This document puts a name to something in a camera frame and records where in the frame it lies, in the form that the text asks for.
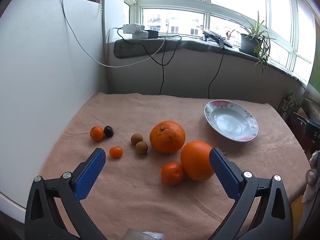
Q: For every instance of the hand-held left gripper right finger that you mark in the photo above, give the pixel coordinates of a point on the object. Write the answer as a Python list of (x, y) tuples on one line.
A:
[(225, 172)]

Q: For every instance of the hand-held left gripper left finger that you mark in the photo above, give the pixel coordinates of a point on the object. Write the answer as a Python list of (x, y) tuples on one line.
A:
[(91, 172)]

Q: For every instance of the large smooth orange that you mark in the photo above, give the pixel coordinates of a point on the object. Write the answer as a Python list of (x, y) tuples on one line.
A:
[(196, 161)]

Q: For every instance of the white floral plate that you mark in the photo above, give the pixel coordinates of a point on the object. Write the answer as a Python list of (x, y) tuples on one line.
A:
[(230, 121)]

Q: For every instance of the orange mandarin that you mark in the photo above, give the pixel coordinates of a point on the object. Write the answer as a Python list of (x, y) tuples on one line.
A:
[(172, 174)]

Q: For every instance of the large rough orange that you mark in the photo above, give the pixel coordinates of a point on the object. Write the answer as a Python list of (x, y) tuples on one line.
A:
[(167, 137)]

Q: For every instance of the person's right hand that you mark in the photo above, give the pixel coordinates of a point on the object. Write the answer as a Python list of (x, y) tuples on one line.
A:
[(311, 182)]

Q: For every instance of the small orange kumquat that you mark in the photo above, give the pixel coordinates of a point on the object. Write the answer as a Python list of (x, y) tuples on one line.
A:
[(116, 152)]

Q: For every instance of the small tangerine with stem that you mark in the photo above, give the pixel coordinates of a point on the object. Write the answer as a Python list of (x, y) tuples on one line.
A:
[(96, 133)]

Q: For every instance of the dark plum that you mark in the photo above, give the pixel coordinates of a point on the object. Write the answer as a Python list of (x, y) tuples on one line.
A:
[(109, 131)]

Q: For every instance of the pink towel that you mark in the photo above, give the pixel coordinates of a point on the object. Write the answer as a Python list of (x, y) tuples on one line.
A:
[(150, 205)]

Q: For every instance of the green bag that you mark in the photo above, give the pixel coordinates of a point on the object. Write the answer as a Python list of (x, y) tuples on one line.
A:
[(288, 102)]

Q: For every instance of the white cabinet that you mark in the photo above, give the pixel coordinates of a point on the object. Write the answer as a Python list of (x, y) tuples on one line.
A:
[(45, 80)]

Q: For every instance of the potted spider plant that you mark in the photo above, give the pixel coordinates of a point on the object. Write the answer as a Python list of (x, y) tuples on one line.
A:
[(248, 42)]

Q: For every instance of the grey windowsill mat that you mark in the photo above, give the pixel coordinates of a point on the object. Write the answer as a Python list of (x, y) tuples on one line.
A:
[(140, 48)]

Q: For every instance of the tablet on stand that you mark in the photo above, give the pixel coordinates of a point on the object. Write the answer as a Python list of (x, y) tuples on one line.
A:
[(215, 36)]

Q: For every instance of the white power adapter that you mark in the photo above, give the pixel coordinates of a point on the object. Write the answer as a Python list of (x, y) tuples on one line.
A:
[(133, 31)]

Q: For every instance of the black power adapter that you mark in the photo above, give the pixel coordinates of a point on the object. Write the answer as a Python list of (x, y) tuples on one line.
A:
[(152, 34)]

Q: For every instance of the white window frame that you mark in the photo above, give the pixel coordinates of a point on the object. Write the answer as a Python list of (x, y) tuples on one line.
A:
[(208, 2)]

